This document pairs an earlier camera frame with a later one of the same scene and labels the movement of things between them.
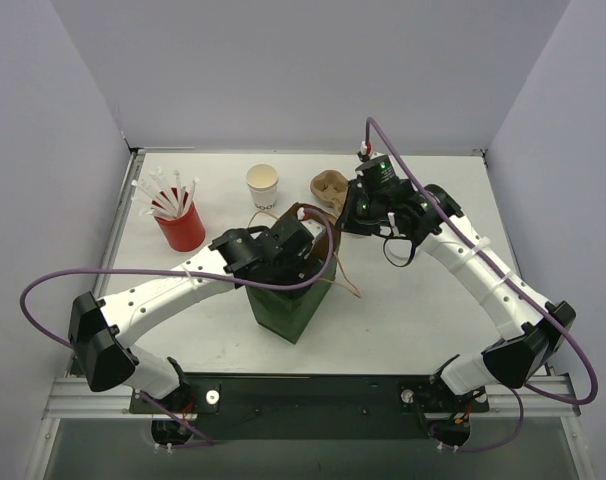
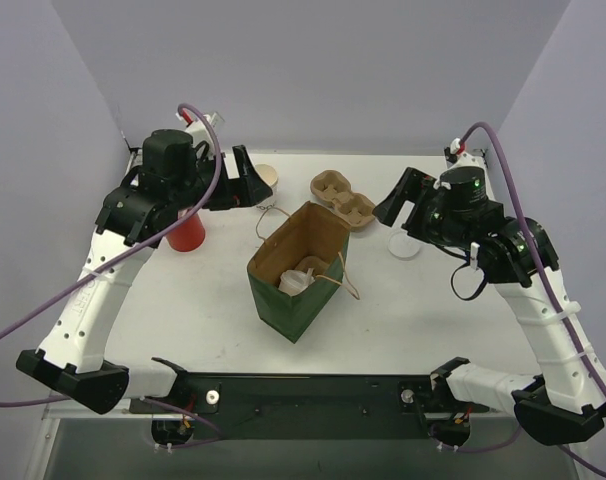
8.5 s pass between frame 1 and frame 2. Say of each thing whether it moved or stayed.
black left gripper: moved
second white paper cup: stayed
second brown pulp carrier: stayed
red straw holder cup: stayed
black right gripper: moved
